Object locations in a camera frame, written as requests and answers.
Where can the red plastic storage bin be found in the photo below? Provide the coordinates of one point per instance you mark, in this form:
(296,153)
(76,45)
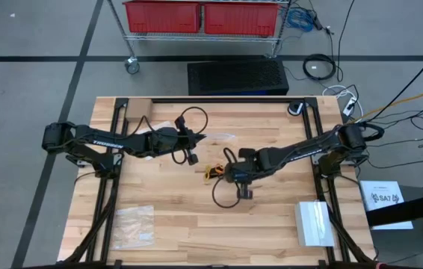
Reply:
(163,16)
(241,18)

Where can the thin yellow rubber band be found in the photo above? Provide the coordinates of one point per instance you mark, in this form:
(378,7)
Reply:
(207,173)

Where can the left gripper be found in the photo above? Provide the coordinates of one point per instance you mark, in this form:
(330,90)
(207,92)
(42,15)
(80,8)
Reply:
(164,141)

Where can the white cardboard box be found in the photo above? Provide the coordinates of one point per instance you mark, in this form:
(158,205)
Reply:
(314,224)

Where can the black aluminium table frame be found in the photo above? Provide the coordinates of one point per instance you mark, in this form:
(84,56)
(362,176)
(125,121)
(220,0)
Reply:
(119,106)

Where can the black framed side desk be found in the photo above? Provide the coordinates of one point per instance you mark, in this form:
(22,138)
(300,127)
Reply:
(413,208)

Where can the white printed paper sign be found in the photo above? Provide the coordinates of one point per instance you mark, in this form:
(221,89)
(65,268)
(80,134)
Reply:
(383,188)

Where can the small brown cardboard box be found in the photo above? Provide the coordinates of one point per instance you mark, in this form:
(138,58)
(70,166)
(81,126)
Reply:
(138,110)

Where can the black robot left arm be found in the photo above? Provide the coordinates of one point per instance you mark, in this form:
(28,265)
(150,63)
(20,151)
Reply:
(103,143)

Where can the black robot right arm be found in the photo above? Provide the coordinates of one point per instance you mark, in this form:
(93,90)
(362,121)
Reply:
(308,151)

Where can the orange rubber band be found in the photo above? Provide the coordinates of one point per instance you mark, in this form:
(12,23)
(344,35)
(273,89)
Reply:
(218,167)

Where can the black perforated floor mat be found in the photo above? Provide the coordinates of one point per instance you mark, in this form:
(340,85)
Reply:
(237,76)

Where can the white power strip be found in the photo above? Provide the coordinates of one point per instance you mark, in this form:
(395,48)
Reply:
(349,107)

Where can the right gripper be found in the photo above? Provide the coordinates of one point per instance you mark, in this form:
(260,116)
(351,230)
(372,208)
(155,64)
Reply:
(247,166)

